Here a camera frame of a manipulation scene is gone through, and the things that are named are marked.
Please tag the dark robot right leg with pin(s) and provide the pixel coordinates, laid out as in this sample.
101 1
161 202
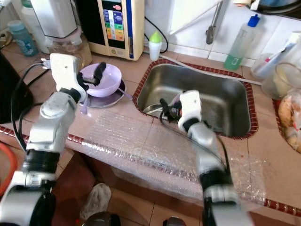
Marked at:
175 222

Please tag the dark robot left leg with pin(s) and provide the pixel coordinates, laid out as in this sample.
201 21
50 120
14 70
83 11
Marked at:
102 220

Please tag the clear bubble wrap sheet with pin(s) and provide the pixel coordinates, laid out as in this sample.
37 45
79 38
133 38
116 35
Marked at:
146 150

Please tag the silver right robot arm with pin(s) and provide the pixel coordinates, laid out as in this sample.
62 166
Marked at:
211 160

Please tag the pale lavender plastic spoon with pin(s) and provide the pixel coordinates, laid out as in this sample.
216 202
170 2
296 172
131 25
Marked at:
128 93

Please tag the small steel bowl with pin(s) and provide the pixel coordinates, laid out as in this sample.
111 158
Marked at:
149 110

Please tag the clear bottle green liquid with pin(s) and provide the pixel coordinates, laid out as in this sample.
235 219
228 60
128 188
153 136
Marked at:
237 49

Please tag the wide glass jar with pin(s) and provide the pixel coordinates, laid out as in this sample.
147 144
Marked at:
284 82

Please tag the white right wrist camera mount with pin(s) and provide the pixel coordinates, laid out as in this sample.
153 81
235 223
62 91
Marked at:
190 106

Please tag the crumpled grey cloth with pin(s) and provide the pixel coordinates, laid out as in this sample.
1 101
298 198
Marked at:
95 202

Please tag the clear plastic cup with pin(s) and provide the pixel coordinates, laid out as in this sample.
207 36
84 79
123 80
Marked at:
258 66

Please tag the bag of bread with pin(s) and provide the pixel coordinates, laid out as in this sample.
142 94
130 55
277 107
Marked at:
290 117

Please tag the white plastic jug green lid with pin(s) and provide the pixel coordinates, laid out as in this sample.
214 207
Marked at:
35 26

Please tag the purple plastic bowl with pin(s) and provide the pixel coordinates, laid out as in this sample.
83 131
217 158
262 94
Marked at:
175 97
113 84

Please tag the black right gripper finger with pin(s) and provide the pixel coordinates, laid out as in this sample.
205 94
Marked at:
164 109

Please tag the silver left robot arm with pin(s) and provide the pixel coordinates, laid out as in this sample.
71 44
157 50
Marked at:
54 127

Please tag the white squeeze tube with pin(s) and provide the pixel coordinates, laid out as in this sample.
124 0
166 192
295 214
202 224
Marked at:
280 52

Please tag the teal plastic bottle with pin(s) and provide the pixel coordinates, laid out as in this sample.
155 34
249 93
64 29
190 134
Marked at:
23 43

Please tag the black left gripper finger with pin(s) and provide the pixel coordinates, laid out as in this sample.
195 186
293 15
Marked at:
99 70

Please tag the black kitchen appliance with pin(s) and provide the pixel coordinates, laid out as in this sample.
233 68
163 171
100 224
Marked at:
14 89

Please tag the small white bottle green nozzle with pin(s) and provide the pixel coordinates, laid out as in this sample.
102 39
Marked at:
154 49

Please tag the grey wall tap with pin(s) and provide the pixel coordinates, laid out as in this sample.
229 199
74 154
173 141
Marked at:
210 34

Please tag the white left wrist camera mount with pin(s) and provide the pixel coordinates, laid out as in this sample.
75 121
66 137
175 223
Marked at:
68 70

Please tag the beige water ionizer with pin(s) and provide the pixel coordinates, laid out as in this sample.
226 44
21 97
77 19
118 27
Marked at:
134 28

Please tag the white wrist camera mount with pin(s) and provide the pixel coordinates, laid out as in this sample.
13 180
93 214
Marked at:
68 70
190 106

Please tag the round steel plate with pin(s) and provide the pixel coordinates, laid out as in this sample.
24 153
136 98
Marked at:
108 102

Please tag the dark pan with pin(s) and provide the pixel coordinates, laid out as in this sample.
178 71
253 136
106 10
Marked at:
277 5

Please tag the dark robot leg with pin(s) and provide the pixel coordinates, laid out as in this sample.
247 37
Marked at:
175 222
102 220

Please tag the stainless steel sink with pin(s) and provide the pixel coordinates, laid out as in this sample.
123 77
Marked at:
221 94

